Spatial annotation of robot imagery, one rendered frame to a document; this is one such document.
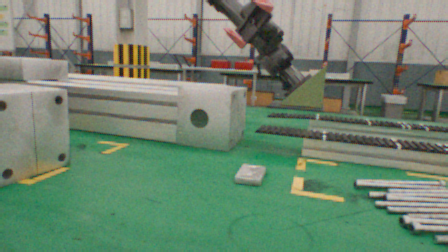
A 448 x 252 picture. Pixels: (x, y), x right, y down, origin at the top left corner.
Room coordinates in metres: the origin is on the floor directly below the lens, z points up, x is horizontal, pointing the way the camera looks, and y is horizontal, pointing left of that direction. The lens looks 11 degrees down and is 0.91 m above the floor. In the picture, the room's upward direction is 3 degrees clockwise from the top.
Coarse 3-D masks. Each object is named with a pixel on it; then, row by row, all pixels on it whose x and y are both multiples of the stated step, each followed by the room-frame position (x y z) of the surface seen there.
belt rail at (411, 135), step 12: (312, 120) 0.63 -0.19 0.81; (336, 132) 0.62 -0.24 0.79; (348, 132) 0.61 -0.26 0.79; (360, 132) 0.61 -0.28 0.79; (372, 132) 0.60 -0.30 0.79; (384, 132) 0.60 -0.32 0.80; (396, 132) 0.58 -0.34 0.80; (408, 132) 0.58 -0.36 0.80; (420, 132) 0.57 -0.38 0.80; (432, 132) 0.57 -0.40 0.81
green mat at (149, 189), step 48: (96, 144) 0.46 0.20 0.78; (144, 144) 0.48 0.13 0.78; (240, 144) 0.51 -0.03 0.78; (288, 144) 0.52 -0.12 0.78; (0, 192) 0.28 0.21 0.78; (48, 192) 0.28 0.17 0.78; (96, 192) 0.29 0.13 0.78; (144, 192) 0.29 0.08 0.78; (192, 192) 0.30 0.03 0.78; (240, 192) 0.30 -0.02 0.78; (288, 192) 0.31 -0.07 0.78; (336, 192) 0.32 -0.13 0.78; (0, 240) 0.20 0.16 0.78; (48, 240) 0.20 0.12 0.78; (96, 240) 0.20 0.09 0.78; (144, 240) 0.21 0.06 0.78; (192, 240) 0.21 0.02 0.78; (240, 240) 0.21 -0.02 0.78; (288, 240) 0.22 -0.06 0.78; (336, 240) 0.22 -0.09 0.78; (384, 240) 0.22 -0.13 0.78; (432, 240) 0.23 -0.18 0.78
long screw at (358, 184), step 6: (360, 180) 0.33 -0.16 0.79; (354, 186) 0.33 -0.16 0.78; (360, 186) 0.33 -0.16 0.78; (366, 186) 0.33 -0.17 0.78; (372, 186) 0.33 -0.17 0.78; (378, 186) 0.33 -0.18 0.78; (384, 186) 0.33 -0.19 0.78; (390, 186) 0.33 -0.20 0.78; (396, 186) 0.33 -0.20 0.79; (402, 186) 0.33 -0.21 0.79; (408, 186) 0.33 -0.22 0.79; (414, 186) 0.33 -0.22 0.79; (420, 186) 0.33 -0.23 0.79; (426, 186) 0.33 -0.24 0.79; (432, 186) 0.33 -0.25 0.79; (438, 186) 0.34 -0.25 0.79
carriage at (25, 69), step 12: (0, 60) 0.59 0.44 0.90; (12, 60) 0.58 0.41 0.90; (24, 60) 0.58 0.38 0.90; (36, 60) 0.61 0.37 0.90; (48, 60) 0.63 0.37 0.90; (60, 60) 0.66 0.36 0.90; (0, 72) 0.59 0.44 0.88; (12, 72) 0.58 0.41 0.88; (24, 72) 0.58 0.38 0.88; (36, 72) 0.60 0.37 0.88; (48, 72) 0.63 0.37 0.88; (60, 72) 0.66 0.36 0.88
